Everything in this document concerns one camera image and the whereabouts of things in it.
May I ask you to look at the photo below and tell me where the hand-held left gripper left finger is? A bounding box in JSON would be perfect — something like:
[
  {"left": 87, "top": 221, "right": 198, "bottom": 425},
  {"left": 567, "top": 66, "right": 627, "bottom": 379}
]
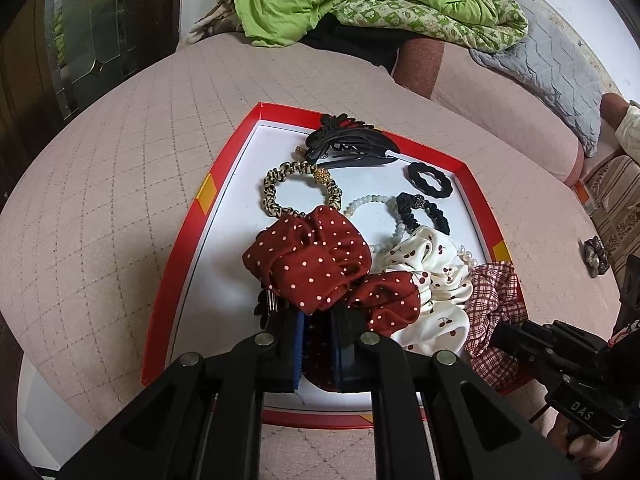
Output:
[{"left": 57, "top": 310, "right": 306, "bottom": 480}]

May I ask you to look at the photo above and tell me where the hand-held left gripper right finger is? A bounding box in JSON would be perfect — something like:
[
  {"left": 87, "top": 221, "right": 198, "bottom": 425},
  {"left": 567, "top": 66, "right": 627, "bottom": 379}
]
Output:
[{"left": 330, "top": 305, "right": 581, "bottom": 480}]

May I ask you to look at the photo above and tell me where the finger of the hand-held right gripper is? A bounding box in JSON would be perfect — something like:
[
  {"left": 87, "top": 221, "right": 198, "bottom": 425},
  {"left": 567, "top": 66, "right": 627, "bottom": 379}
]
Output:
[{"left": 487, "top": 320, "right": 557, "bottom": 377}]

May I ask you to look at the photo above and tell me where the pink plaid scrunchie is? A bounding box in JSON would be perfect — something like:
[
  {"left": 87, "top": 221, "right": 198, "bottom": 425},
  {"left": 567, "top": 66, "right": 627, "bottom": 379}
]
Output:
[{"left": 462, "top": 261, "right": 532, "bottom": 392}]

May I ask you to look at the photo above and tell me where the white cherry print scrunchie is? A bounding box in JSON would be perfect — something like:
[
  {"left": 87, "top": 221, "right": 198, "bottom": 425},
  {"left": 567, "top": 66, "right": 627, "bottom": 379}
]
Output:
[{"left": 372, "top": 226, "right": 474, "bottom": 357}]

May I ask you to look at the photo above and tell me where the red polka dot scrunchie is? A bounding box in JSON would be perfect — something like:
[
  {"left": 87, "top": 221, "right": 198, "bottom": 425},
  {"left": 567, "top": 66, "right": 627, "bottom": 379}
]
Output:
[{"left": 242, "top": 205, "right": 422, "bottom": 394}]

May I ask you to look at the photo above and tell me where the pearl bracelet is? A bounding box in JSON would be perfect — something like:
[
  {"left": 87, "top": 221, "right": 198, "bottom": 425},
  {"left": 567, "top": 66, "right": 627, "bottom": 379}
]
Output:
[{"left": 456, "top": 244, "right": 479, "bottom": 275}]

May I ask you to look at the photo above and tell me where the red and white box tray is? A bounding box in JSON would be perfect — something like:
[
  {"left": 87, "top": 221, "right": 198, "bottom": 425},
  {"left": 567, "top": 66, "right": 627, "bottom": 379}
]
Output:
[{"left": 141, "top": 102, "right": 538, "bottom": 431}]

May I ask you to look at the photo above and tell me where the black satin hair tie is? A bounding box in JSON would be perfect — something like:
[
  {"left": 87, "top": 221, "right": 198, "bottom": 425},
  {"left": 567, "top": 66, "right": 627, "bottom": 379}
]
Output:
[{"left": 396, "top": 192, "right": 451, "bottom": 236}]

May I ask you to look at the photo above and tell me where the white bead bracelet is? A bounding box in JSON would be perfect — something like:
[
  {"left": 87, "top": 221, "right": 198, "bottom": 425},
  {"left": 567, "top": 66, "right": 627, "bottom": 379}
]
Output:
[{"left": 344, "top": 194, "right": 416, "bottom": 257}]

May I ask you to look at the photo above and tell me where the large black hair claw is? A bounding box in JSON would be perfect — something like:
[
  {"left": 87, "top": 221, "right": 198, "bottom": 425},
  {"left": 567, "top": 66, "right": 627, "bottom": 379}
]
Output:
[{"left": 305, "top": 114, "right": 401, "bottom": 162}]

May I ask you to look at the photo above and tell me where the person's right hand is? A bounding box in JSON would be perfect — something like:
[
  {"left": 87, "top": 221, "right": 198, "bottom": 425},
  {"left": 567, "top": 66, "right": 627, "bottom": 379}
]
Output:
[{"left": 549, "top": 411, "right": 620, "bottom": 467}]

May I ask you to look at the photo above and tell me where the small black claw clip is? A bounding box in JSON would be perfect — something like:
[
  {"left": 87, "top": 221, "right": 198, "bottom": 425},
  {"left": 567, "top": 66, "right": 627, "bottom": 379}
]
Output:
[{"left": 251, "top": 287, "right": 287, "bottom": 332}]

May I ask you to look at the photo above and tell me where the black scrunchie on table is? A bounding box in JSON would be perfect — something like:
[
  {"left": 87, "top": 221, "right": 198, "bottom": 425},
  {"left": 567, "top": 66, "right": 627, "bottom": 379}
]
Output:
[{"left": 580, "top": 235, "right": 609, "bottom": 279}]

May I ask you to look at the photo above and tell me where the orange box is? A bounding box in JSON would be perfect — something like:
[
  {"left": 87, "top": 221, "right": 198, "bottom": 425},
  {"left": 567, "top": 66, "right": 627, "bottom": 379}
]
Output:
[{"left": 574, "top": 180, "right": 599, "bottom": 217}]

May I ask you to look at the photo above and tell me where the beige patterned sofa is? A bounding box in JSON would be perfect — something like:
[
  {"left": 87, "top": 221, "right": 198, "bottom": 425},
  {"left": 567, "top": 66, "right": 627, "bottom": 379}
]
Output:
[{"left": 575, "top": 152, "right": 640, "bottom": 282}]

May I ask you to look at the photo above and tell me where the flat black hair barrette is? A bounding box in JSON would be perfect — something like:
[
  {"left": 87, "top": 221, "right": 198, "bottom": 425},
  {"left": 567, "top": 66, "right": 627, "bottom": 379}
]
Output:
[{"left": 317, "top": 152, "right": 400, "bottom": 169}]

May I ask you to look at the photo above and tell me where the cream cloth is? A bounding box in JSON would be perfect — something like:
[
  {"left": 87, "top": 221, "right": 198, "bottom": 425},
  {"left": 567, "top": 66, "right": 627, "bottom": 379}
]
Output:
[{"left": 614, "top": 100, "right": 640, "bottom": 162}]

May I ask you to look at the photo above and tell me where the pink bolster pillow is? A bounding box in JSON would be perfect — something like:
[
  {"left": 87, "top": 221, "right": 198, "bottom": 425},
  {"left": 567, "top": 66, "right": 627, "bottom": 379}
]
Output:
[{"left": 392, "top": 37, "right": 587, "bottom": 184}]

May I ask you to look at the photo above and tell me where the grey quilted pillow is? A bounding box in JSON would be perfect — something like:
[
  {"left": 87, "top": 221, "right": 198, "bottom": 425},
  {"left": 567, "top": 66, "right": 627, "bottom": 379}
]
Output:
[{"left": 469, "top": 10, "right": 604, "bottom": 157}]

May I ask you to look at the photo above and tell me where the black cloth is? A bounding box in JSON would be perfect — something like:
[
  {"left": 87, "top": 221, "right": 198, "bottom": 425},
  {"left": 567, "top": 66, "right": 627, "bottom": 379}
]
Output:
[{"left": 300, "top": 15, "right": 402, "bottom": 74}]

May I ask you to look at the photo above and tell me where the green floral quilt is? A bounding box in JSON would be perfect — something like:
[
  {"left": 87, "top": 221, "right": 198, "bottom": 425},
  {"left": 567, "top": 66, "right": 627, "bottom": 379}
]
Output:
[{"left": 332, "top": 0, "right": 530, "bottom": 54}]

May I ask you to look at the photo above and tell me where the brown patterned cloth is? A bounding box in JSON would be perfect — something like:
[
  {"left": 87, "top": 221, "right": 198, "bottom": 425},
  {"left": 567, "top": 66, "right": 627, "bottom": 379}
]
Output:
[{"left": 182, "top": 0, "right": 247, "bottom": 46}]

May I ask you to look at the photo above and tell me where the wooden glass door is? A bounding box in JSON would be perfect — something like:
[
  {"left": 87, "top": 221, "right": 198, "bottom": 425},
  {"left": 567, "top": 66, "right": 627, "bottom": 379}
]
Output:
[{"left": 0, "top": 0, "right": 184, "bottom": 223}]

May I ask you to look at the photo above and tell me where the leopard print hair tie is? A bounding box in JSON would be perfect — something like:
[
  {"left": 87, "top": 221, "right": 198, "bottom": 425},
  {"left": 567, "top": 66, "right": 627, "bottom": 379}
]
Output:
[{"left": 261, "top": 161, "right": 345, "bottom": 220}]

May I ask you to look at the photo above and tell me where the black wavy hair tie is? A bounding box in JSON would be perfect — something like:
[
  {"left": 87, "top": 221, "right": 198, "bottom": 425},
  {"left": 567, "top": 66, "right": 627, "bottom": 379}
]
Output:
[{"left": 404, "top": 161, "right": 454, "bottom": 197}]

